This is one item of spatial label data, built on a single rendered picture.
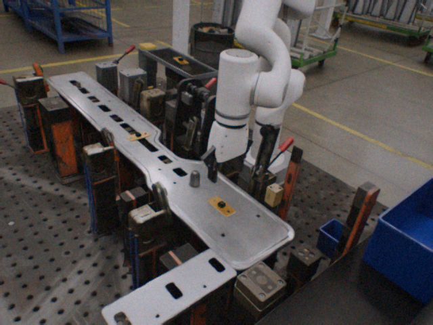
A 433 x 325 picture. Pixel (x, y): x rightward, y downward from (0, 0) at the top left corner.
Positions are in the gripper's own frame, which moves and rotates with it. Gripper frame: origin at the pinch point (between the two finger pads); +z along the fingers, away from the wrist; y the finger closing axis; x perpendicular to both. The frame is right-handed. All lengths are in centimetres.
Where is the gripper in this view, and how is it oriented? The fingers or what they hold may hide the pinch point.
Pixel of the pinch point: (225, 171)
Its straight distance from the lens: 95.7
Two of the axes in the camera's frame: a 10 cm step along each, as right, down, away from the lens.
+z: -0.8, 8.3, 5.5
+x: 6.4, 4.7, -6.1
